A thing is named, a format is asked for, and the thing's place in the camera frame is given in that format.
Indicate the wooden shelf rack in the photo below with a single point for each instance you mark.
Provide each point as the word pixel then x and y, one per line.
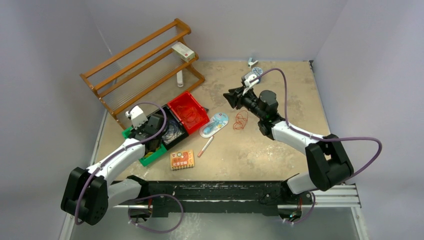
pixel 147 67

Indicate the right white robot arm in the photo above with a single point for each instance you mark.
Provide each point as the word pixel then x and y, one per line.
pixel 327 161

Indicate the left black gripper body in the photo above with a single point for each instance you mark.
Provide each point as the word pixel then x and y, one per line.
pixel 141 128

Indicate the blue toothbrush blister pack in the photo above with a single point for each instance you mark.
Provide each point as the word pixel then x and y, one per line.
pixel 215 124

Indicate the red plastic bin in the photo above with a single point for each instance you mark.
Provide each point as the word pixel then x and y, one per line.
pixel 189 111

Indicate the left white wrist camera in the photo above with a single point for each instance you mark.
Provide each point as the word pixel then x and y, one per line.
pixel 137 117

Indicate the green plastic bin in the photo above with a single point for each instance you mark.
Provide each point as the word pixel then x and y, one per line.
pixel 152 157

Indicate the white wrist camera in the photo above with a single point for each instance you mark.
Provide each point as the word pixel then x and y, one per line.
pixel 248 82
pixel 137 117

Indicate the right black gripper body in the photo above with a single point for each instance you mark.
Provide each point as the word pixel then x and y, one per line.
pixel 248 101

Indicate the blue lidded jar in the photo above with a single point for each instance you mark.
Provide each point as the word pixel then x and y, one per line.
pixel 257 71

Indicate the white orange pen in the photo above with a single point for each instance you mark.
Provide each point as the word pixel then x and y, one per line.
pixel 205 146

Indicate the orange snack packet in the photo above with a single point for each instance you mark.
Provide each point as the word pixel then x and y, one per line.
pixel 181 160

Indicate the white red carton box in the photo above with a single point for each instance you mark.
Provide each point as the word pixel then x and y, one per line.
pixel 183 51

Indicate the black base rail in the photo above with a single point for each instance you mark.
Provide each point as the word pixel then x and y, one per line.
pixel 267 198

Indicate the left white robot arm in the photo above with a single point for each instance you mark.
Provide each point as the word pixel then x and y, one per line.
pixel 90 192

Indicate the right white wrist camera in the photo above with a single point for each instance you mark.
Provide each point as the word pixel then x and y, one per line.
pixel 248 82

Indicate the black plastic bin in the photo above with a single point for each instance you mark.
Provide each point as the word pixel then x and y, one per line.
pixel 174 131

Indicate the white stapler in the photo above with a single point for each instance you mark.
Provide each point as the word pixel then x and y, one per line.
pixel 180 79

